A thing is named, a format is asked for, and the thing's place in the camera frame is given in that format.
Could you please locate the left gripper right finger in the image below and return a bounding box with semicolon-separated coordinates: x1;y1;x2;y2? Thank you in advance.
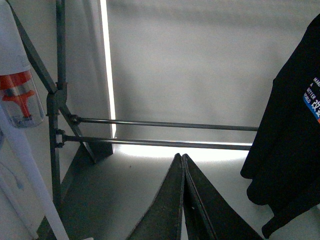
182;154;262;240

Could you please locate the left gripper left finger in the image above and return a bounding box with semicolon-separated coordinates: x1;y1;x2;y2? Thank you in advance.
127;153;185;240

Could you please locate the grey metal clothes rack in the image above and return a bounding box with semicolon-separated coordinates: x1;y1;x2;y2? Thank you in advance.
6;0;250;212

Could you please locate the black printed t-shirt hanging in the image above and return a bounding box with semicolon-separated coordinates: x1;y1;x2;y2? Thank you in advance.
240;17;320;238

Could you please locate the white orange vacuum cleaner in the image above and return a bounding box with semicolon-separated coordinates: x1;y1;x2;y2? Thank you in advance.
0;0;69;240

